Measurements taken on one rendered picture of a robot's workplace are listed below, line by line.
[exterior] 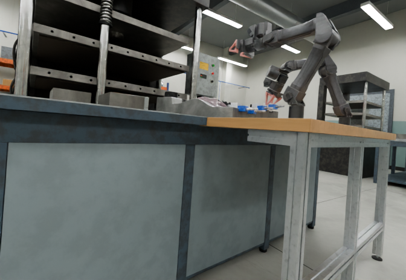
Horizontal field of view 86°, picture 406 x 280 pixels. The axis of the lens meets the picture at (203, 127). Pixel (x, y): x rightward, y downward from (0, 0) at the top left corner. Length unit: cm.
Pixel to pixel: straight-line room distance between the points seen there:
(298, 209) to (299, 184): 8
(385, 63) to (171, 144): 761
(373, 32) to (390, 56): 90
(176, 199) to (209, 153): 26
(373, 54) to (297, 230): 777
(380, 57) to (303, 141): 759
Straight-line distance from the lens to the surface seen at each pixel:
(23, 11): 166
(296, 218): 77
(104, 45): 170
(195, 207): 108
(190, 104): 115
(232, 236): 132
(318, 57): 104
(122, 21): 189
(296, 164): 74
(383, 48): 830
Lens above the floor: 75
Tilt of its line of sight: level
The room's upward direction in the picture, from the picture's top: 4 degrees clockwise
